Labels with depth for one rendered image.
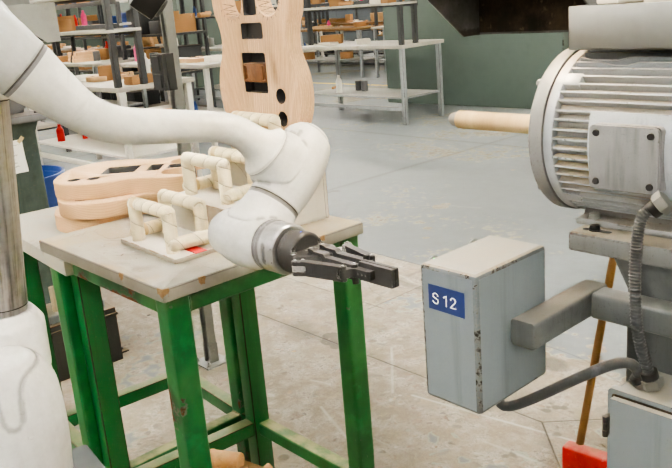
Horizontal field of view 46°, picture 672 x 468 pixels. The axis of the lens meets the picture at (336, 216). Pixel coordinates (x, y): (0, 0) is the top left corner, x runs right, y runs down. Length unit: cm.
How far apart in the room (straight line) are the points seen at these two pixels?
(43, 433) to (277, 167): 58
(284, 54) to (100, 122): 73
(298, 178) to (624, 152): 58
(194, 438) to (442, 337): 86
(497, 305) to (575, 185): 24
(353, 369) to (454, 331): 103
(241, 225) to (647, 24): 72
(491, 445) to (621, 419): 165
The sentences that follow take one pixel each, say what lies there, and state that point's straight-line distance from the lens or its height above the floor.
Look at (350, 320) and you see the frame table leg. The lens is 205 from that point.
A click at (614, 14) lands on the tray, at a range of 118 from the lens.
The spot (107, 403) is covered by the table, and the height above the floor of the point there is 47.
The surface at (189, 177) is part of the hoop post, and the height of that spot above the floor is 107.
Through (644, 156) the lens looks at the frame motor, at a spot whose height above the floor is 125.
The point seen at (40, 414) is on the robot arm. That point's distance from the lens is 136.
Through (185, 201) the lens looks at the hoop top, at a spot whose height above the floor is 104.
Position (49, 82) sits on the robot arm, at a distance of 129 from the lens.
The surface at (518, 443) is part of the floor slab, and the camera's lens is 283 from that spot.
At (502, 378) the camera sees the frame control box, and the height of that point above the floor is 96.
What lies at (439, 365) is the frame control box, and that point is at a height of 98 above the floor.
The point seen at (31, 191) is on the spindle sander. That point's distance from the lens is 356.
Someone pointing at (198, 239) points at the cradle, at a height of 96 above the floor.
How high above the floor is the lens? 148
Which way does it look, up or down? 15 degrees down
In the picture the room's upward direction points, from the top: 5 degrees counter-clockwise
